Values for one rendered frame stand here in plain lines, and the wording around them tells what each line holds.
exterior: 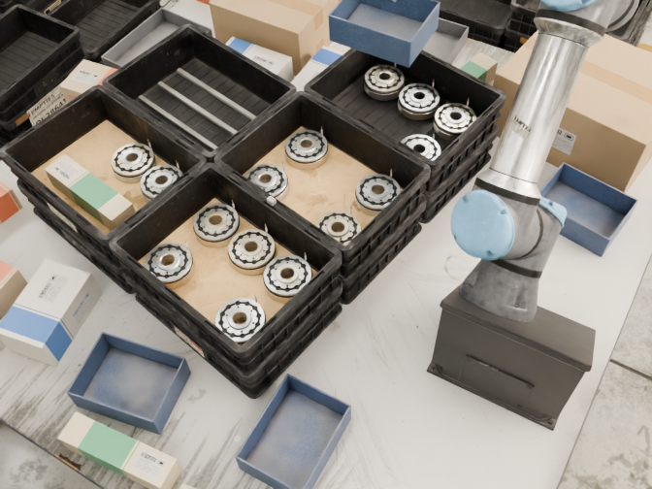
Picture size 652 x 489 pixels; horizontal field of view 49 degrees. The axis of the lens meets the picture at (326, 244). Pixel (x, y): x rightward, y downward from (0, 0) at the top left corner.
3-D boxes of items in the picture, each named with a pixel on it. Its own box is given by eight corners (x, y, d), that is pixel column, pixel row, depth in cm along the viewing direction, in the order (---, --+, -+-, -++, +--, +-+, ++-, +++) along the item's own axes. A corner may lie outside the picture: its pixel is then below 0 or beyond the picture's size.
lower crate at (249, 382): (346, 310, 165) (345, 282, 155) (254, 406, 152) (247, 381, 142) (224, 221, 180) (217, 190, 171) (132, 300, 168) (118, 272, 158)
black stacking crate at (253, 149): (428, 202, 168) (433, 170, 159) (346, 284, 156) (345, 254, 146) (303, 124, 184) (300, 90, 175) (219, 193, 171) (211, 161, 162)
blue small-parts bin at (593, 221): (630, 217, 177) (638, 200, 172) (601, 257, 171) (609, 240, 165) (557, 179, 185) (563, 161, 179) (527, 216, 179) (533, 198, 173)
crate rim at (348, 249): (433, 175, 160) (434, 168, 158) (345, 260, 148) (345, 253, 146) (300, 95, 176) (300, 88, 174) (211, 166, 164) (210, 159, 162)
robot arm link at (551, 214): (554, 271, 141) (582, 207, 137) (524, 273, 130) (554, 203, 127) (502, 246, 148) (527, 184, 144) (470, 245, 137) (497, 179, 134)
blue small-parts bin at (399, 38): (438, 27, 164) (440, 1, 158) (408, 68, 157) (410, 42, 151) (360, 2, 170) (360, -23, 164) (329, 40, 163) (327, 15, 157)
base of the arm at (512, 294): (541, 316, 145) (561, 271, 142) (519, 327, 132) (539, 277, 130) (474, 284, 152) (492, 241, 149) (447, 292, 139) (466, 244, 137)
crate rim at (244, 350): (345, 260, 148) (345, 254, 146) (243, 362, 135) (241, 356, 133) (211, 167, 164) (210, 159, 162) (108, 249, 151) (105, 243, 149)
